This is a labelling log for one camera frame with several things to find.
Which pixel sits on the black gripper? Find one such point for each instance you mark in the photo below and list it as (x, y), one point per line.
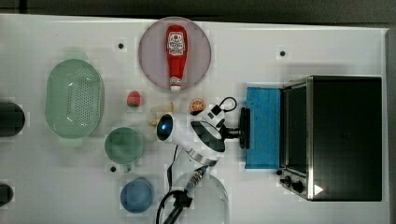
(229, 133)

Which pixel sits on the black oven door handle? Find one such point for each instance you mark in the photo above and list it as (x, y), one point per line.
(244, 126)

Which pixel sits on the black toaster oven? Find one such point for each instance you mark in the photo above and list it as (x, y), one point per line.
(322, 134)

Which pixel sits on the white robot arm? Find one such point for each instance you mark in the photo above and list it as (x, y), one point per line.
(202, 142)

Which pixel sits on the orange slice toy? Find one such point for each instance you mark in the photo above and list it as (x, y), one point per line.
(197, 104)

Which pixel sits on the yellow toy banana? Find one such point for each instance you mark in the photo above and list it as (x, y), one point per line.
(158, 111)

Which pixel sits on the pink toy strawberry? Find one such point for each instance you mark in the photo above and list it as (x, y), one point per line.
(134, 99)

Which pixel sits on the green mug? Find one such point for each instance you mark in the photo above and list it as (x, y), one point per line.
(124, 146)

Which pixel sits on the grey round plate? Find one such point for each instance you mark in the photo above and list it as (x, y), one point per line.
(152, 53)

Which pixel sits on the red ketchup bottle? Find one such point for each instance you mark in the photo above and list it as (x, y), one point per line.
(176, 53)

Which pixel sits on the blue cup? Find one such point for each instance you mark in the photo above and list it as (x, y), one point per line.
(137, 196)

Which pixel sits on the green oval colander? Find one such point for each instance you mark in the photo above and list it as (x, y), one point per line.
(74, 101)

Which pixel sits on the black cylinder upper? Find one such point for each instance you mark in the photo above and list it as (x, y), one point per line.
(12, 119)

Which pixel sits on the black cylinder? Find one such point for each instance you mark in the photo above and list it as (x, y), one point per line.
(12, 119)
(6, 194)

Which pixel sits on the black cylinder lower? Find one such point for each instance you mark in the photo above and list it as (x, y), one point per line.
(6, 194)

